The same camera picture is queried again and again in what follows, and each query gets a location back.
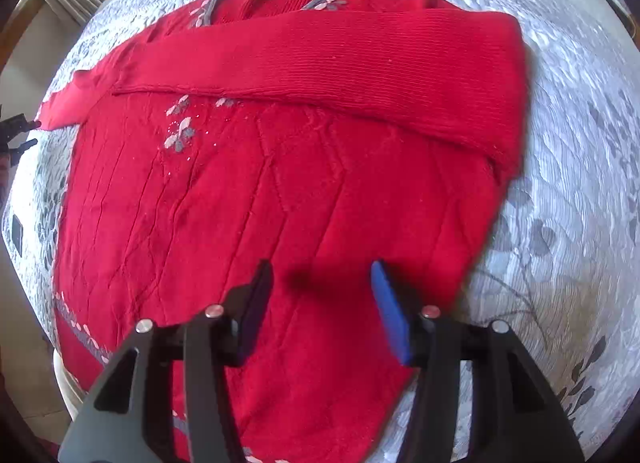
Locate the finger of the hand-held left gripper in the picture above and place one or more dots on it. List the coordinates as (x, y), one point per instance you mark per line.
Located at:
(25, 145)
(15, 123)

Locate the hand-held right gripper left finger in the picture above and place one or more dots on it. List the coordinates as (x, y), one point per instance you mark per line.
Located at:
(256, 303)

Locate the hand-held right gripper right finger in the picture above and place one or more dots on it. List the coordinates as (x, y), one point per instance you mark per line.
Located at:
(392, 313)

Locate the red knit sweater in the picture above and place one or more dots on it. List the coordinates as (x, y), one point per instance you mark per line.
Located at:
(280, 153)

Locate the grey quilted leaf-pattern bedspread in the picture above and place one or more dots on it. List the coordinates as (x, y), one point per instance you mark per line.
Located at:
(565, 183)

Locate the wooden window frame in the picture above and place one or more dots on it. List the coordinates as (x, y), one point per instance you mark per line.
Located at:
(25, 28)

